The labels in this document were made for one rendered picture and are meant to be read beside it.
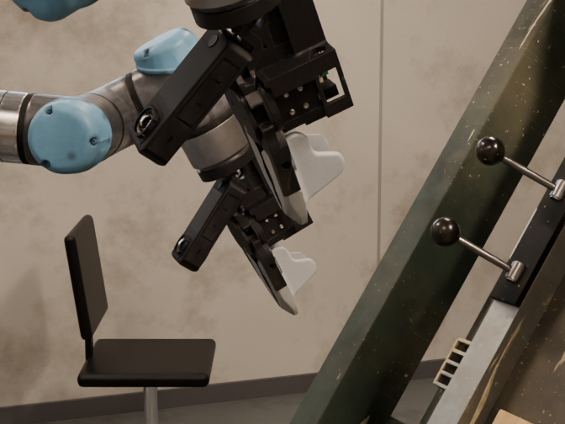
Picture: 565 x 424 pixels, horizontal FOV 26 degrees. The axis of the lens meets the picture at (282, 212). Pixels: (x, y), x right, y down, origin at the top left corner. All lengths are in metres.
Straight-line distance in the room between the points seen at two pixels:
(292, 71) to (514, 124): 0.93
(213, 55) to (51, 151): 0.36
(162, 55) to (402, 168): 4.06
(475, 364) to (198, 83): 0.75
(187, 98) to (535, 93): 0.99
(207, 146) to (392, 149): 3.99
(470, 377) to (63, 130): 0.62
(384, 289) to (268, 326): 3.55
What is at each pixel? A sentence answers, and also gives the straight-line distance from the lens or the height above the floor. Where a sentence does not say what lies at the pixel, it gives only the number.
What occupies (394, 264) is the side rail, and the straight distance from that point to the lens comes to 1.76.
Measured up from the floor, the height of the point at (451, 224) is 1.44.
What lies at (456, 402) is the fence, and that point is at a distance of 1.56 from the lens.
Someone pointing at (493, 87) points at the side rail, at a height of 1.59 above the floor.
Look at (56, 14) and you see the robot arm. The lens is 0.81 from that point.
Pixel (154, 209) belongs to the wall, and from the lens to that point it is 5.03.
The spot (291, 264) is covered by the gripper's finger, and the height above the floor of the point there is 1.41.
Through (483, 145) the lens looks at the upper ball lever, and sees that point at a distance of 1.57.
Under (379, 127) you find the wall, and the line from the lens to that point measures 5.30.
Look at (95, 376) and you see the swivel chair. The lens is 4.10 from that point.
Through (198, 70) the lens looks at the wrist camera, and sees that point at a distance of 0.93.
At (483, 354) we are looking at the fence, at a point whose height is 1.28.
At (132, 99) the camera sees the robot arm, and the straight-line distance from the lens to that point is 1.37.
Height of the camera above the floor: 1.73
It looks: 10 degrees down
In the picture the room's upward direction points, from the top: straight up
